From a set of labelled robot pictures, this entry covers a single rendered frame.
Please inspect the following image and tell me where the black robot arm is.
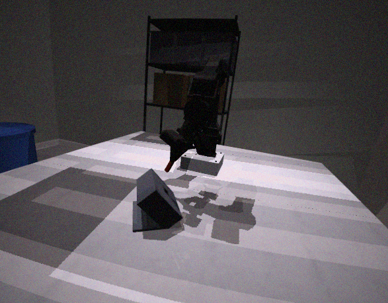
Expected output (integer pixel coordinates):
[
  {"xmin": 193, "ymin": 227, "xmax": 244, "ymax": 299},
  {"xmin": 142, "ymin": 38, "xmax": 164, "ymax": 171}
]
[{"xmin": 184, "ymin": 56, "xmax": 228, "ymax": 157}]

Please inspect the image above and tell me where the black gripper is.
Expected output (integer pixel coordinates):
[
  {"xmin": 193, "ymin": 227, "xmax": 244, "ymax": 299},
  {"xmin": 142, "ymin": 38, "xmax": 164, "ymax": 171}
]
[{"xmin": 159, "ymin": 116, "xmax": 206, "ymax": 162}]

